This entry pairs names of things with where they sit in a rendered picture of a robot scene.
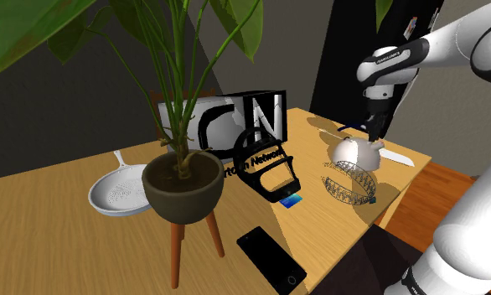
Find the black refrigerator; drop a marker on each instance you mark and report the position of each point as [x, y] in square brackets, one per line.
[343, 61]

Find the black frame rack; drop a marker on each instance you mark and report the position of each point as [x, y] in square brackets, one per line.
[251, 171]

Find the potted plant on wooden legs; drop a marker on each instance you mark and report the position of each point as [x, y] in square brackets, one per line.
[182, 192]

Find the light wooden table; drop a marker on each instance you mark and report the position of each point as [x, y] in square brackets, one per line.
[65, 245]

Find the blue card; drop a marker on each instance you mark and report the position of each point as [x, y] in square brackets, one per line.
[291, 200]

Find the white teapot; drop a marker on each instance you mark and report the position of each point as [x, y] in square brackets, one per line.
[353, 153]

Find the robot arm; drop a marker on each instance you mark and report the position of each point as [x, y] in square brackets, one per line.
[470, 228]

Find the black and white lettered box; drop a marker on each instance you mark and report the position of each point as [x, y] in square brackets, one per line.
[266, 116]

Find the black phone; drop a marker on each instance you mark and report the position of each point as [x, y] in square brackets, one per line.
[272, 259]

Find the white perforated pan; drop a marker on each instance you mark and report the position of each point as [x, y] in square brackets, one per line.
[119, 194]

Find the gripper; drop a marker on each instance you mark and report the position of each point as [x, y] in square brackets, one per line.
[378, 116]

